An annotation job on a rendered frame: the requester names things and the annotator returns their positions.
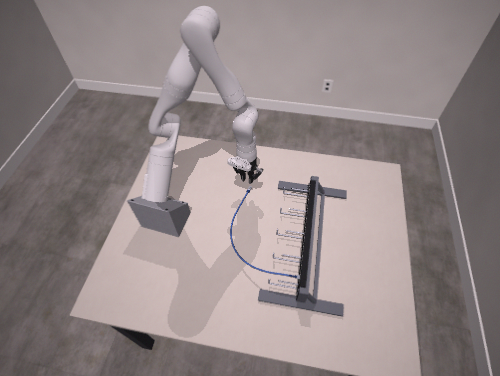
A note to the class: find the dark grey rack frame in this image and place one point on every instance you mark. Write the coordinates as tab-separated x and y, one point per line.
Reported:
299	300

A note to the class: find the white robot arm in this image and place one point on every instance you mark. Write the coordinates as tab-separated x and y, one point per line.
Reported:
198	32

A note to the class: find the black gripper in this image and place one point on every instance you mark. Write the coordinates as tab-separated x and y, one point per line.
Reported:
251	174

